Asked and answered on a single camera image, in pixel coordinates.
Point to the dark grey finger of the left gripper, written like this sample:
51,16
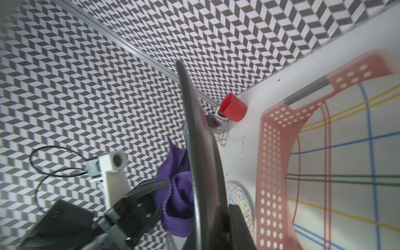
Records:
147,187

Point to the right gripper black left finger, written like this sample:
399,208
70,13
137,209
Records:
64,226

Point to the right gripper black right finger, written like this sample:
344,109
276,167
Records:
240,237

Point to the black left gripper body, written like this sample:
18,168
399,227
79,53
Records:
122,226

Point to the purple cloth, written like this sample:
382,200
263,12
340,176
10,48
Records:
176,201

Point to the colourful squiggle pattern plate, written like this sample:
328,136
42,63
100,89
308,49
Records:
236,195

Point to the dark teal plate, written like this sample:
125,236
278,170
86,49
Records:
211,222

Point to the plaid striped white plate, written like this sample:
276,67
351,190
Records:
343,182

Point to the red plastic cup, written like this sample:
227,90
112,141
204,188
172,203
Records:
233,108

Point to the pink perforated plastic basket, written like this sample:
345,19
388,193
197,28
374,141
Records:
281,125

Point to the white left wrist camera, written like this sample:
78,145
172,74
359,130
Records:
109,171

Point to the chrome wire plate stand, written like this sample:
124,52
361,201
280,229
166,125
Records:
219,126

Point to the aluminium corner post left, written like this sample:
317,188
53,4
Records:
115,37

